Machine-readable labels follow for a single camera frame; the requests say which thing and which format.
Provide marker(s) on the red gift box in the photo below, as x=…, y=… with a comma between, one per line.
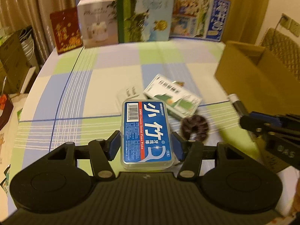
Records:
x=65, y=30

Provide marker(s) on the white charger plug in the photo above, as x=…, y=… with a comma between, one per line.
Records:
x=121, y=95

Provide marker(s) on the white box with plant print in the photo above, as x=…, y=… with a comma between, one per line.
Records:
x=98, y=21

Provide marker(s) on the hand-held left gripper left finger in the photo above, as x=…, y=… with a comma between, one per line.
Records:
x=114, y=144

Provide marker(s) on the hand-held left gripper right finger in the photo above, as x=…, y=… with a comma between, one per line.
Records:
x=177, y=147

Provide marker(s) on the wall socket with plug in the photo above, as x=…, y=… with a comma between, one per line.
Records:
x=284, y=19

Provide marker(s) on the plain wall socket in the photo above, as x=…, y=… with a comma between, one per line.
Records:
x=295, y=27

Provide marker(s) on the striped paper bag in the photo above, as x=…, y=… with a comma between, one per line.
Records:
x=26, y=43

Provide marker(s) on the checkered tablecloth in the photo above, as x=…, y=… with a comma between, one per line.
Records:
x=93, y=86

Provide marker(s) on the green milk carton box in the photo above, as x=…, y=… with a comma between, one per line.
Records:
x=145, y=11

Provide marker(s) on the quilted chair cover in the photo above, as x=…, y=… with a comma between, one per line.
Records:
x=283, y=49

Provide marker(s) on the golden curtain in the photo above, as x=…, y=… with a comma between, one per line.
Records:
x=243, y=9

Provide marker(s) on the brown hair scrunchie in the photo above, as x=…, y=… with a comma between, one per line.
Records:
x=187, y=124

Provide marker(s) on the brown storage carton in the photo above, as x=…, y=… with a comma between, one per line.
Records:
x=11, y=61

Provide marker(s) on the person's right forearm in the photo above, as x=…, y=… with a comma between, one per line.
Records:
x=296, y=192

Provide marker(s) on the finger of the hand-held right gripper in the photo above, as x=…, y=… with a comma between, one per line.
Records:
x=291, y=119
x=264, y=119

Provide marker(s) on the green and white carton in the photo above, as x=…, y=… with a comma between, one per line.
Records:
x=173, y=96

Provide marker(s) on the black marker pen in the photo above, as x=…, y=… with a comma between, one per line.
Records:
x=238, y=105

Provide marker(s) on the blue milk carton box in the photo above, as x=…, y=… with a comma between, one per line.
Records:
x=196, y=14

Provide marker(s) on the cardboard box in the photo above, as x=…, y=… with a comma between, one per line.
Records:
x=246, y=75

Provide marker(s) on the blue dental floss box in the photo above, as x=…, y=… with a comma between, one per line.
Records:
x=146, y=133

